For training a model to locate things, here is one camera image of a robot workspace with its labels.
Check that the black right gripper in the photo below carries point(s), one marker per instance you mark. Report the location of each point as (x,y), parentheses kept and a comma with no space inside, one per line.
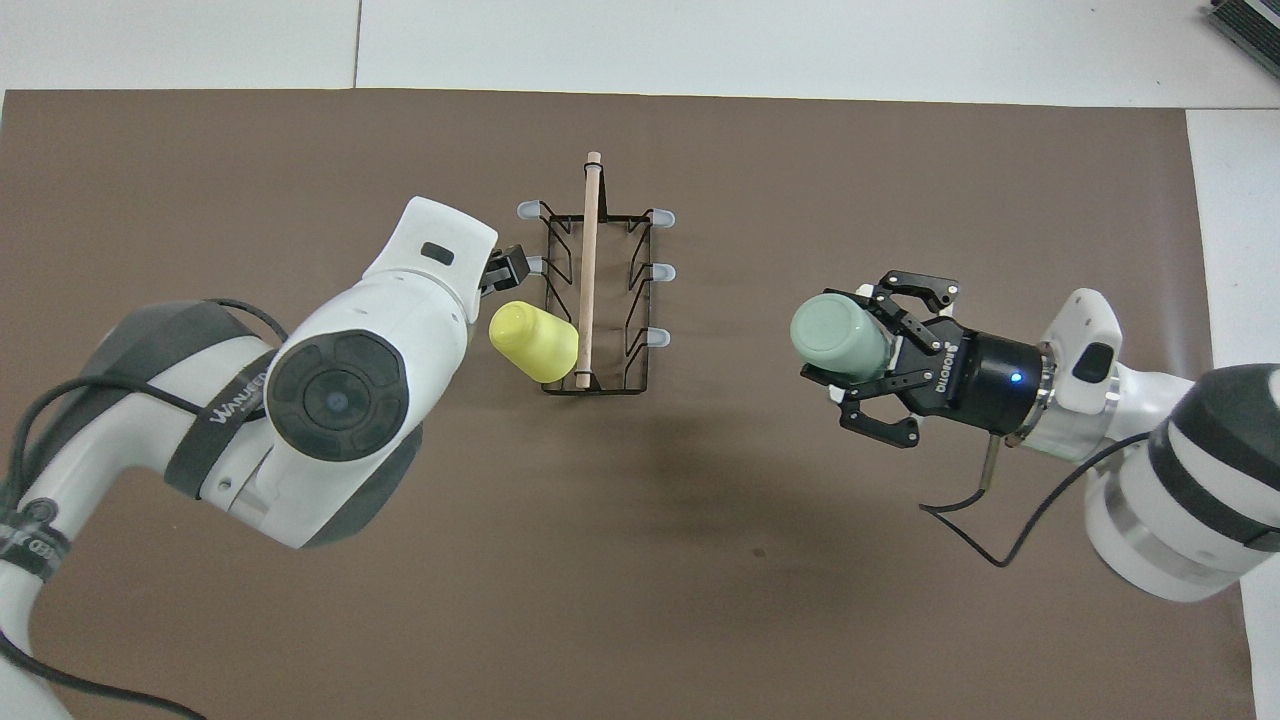
(975,380)

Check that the pale green plastic cup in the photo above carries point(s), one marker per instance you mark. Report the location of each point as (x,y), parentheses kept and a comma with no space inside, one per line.
(835,335)

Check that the yellow plastic cup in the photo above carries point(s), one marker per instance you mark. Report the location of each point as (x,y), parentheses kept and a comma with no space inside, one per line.
(535,340)

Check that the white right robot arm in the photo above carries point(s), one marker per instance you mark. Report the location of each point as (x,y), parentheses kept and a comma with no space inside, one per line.
(1200,480)

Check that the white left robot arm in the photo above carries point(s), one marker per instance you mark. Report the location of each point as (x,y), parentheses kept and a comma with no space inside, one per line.
(340,400)

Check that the brown table mat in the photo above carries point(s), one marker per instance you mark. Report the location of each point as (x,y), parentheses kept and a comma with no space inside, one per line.
(650,600)

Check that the dark grey ribbed device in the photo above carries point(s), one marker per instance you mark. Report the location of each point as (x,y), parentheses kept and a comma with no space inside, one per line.
(1250,20)

